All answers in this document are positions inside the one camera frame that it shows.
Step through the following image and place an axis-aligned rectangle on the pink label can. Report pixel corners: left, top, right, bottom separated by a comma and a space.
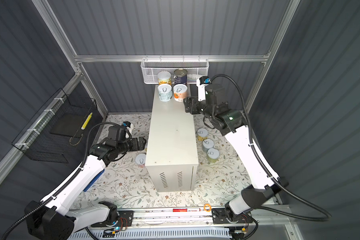
135, 153, 146, 168
173, 84, 188, 102

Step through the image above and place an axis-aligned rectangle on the light teal can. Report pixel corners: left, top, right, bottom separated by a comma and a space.
158, 84, 173, 102

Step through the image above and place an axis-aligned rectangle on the dark blue tin can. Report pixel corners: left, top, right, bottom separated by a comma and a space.
174, 69, 188, 85

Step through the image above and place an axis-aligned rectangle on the orange yellow fruit can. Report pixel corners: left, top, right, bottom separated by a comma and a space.
157, 71, 172, 85

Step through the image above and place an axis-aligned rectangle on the green label can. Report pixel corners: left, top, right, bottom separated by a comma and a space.
207, 148, 220, 163

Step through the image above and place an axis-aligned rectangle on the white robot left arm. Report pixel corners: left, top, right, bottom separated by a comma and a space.
25, 122, 147, 240

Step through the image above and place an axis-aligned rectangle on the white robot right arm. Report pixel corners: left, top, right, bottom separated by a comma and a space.
184, 84, 289, 222

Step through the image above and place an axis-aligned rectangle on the white metal cabinet counter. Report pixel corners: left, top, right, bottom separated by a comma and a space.
145, 90, 199, 192

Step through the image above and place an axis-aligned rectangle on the can with pull tab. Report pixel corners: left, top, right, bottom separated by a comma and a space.
202, 139, 215, 153
197, 128, 208, 142

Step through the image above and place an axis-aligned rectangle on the yellow highlighter pen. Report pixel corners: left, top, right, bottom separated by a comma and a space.
81, 113, 93, 130

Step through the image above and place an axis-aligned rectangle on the blue stapler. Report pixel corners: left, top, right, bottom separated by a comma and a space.
83, 169, 105, 192

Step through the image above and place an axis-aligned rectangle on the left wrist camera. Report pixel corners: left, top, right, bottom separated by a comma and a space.
123, 121, 134, 133

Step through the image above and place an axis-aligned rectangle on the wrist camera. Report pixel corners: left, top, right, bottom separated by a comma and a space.
196, 76, 211, 102
123, 121, 134, 133

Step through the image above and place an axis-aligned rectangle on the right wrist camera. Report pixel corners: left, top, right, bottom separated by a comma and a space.
196, 76, 211, 102

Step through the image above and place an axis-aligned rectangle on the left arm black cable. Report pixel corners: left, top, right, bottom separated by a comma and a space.
1, 122, 124, 240

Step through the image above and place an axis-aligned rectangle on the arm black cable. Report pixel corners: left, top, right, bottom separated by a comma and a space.
1, 122, 124, 240
209, 74, 332, 222

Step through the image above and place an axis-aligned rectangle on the white wire mesh basket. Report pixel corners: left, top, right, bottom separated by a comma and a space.
140, 59, 210, 85

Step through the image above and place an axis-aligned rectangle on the black wire wall basket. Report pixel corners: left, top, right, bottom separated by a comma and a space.
12, 85, 103, 164

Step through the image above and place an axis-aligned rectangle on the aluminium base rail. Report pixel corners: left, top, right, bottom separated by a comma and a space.
117, 204, 254, 229

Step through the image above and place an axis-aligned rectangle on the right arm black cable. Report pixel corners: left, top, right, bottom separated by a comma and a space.
209, 74, 332, 222

